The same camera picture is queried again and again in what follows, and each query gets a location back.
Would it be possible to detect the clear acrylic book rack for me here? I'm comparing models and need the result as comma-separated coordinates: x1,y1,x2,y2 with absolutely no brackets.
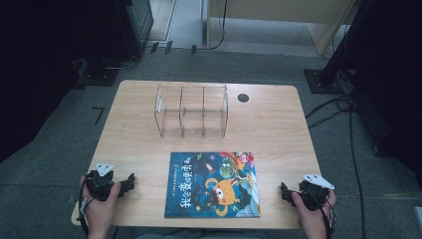
153,83,230,139

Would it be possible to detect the white object at floor edge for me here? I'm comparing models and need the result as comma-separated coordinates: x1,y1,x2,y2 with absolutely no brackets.
413,205,422,234

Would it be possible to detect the person's right hand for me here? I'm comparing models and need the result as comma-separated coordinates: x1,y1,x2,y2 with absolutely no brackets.
291,188,338,234

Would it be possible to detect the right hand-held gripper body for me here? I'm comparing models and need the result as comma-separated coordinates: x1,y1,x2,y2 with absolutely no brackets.
298,173,335,212

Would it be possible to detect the person's grey clothing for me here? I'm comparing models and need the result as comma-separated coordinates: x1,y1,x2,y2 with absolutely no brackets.
133,228,271,239

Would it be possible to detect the hand-held gripper cable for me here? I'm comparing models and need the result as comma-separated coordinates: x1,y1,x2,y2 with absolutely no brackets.
313,193,336,239
76,174,93,237

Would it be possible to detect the light wooden cabinet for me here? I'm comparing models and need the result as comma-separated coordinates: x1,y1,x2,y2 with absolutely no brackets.
204,0,359,57

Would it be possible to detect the black hanging cable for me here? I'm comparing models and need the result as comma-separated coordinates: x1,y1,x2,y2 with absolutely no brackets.
194,0,229,52

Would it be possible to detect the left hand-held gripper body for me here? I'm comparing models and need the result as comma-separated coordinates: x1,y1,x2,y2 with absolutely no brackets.
85,162,115,202

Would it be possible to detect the person's left hand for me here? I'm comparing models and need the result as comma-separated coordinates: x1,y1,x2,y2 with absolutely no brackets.
80,175,122,234

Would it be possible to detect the black stand with base plate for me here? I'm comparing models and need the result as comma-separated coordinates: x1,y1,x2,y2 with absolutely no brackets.
303,0,377,96

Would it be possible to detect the right hand-held gripper cable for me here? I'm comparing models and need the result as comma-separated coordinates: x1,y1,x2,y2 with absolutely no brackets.
313,193,336,239

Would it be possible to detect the black floor cable bundle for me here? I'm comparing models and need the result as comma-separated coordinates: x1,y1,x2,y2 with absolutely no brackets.
305,94,355,130

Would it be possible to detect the long black floor cable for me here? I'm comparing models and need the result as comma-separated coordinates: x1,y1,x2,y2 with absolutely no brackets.
347,99,366,239

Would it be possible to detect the left hand-held gripper cable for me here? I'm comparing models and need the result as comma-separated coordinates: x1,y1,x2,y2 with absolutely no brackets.
76,174,93,237

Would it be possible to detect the black monitor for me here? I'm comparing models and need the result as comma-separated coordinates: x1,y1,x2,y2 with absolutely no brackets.
114,0,155,59

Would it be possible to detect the blue children's picture book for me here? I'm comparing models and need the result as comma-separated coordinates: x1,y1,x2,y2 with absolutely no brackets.
164,151,262,219

